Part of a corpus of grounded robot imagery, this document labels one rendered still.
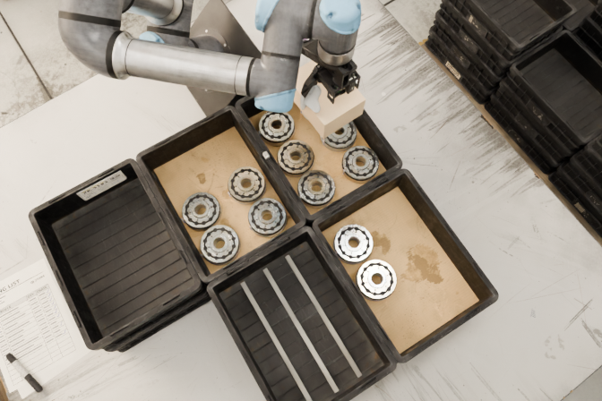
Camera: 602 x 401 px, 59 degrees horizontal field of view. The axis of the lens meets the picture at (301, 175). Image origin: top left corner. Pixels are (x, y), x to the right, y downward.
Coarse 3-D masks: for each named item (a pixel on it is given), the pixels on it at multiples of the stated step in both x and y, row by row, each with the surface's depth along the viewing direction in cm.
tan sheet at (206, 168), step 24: (216, 144) 152; (240, 144) 152; (168, 168) 149; (192, 168) 149; (216, 168) 149; (168, 192) 147; (192, 192) 147; (216, 192) 147; (240, 216) 145; (264, 216) 145; (288, 216) 145; (240, 240) 142; (264, 240) 142
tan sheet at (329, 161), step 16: (288, 112) 156; (256, 128) 154; (304, 128) 154; (320, 144) 152; (320, 160) 150; (336, 160) 150; (288, 176) 149; (336, 176) 149; (336, 192) 147; (320, 208) 145
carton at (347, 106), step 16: (304, 64) 128; (304, 80) 126; (320, 96) 125; (352, 96) 125; (304, 112) 130; (320, 112) 123; (336, 112) 123; (352, 112) 126; (320, 128) 126; (336, 128) 129
